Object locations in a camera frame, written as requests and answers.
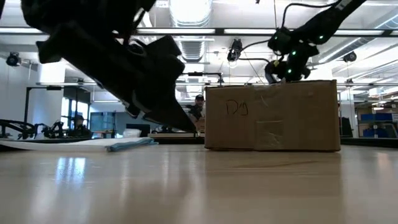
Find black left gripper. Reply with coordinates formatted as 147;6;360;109
35;22;198;133

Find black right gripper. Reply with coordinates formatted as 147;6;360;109
264;60;289;85

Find brown cardboard box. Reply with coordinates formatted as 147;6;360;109
204;79;341;152

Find white mesh pouch blue trim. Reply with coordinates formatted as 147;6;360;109
0;136;159;153

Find person with cap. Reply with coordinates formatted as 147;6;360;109
185;94;206;133

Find blue partition panel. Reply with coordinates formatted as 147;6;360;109
90;111;118;138

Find small background cardboard box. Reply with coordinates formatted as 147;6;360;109
194;118;206;133

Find overhead black light bar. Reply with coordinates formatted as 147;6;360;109
0;27;398;38

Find person at dark desk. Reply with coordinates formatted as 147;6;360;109
68;114;93;139

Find black ceiling spotlight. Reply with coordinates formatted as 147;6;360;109
5;52;22;67
343;51;358;63

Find shelf with blue bins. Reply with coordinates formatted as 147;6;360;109
355;102;398;139

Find black ceiling camera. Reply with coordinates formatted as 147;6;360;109
226;37;244;62

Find silver ceiling air duct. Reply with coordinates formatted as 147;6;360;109
169;0;215;63

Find black aluminium table frame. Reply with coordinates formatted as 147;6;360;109
0;136;398;149

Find background black stand frame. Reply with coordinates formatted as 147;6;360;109
24;85;93;139

